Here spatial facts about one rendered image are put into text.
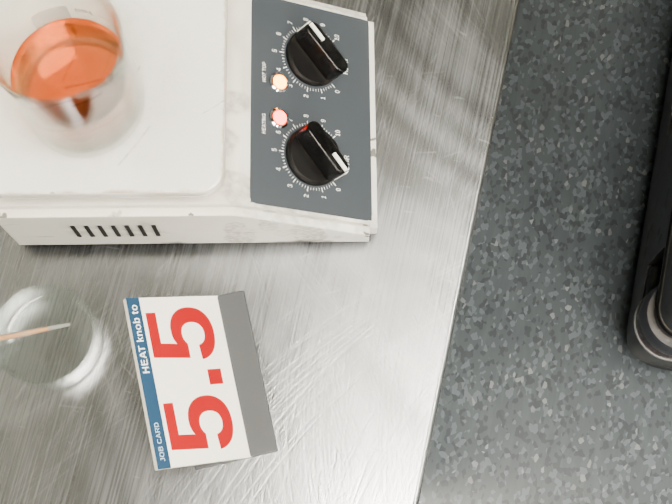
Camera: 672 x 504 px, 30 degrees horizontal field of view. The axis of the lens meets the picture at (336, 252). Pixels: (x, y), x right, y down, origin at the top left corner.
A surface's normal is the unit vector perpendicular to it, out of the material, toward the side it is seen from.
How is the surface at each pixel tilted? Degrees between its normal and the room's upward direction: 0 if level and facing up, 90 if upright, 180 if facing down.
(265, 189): 30
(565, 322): 0
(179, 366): 40
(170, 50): 0
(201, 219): 90
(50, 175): 0
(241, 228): 90
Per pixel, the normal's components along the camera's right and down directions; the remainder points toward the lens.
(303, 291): 0.00, -0.25
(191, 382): 0.62, -0.33
